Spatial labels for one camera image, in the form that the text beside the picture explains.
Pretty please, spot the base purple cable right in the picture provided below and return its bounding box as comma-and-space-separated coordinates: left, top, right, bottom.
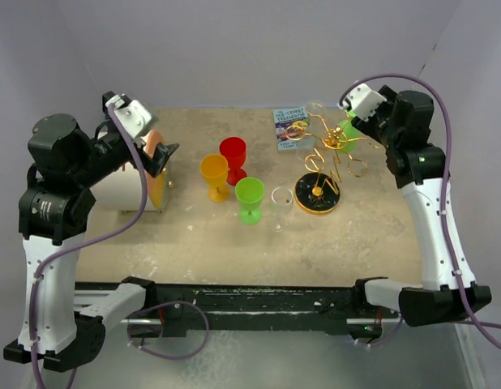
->
353, 315, 405, 349

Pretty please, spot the red plastic goblet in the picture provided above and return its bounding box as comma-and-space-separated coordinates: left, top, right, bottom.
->
219, 136, 246, 186

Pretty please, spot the clear wine glass standing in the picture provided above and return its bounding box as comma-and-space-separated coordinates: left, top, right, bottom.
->
268, 186, 293, 232

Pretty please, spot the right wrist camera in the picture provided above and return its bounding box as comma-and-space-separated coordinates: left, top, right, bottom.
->
337, 83, 387, 122

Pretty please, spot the clear wine glass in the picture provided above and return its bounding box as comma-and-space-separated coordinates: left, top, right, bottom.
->
268, 186, 293, 232
296, 100, 326, 161

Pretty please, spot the orange plastic goblet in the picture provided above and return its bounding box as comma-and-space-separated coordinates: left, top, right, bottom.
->
199, 154, 229, 203

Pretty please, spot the white cylinder with orange lid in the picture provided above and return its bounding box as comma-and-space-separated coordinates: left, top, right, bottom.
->
90, 129, 174, 214

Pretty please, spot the green goblet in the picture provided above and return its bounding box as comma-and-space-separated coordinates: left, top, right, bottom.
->
339, 111, 361, 153
234, 177, 265, 225

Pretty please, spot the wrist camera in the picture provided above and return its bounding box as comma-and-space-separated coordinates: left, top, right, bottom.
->
101, 91, 158, 142
337, 83, 387, 122

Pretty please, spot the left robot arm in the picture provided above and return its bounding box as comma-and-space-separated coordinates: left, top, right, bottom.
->
3, 113, 177, 372

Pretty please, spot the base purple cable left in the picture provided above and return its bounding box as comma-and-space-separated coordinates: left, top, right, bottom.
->
126, 299, 212, 361

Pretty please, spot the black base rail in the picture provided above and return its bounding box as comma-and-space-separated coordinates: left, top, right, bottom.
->
74, 277, 400, 340

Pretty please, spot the gold wine glass rack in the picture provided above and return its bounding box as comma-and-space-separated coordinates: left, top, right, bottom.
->
293, 114, 368, 216

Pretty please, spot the green goblet front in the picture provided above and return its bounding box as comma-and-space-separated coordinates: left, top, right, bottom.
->
339, 111, 361, 153

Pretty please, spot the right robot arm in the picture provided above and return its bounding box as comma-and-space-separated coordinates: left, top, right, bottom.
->
345, 83, 492, 327

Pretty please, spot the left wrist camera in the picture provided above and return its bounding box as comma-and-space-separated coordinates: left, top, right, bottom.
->
101, 91, 158, 142

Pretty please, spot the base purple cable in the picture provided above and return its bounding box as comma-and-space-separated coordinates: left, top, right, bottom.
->
126, 299, 212, 361
353, 315, 405, 349

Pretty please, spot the treehouse paperback book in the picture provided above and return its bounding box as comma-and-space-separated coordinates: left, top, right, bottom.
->
272, 107, 310, 152

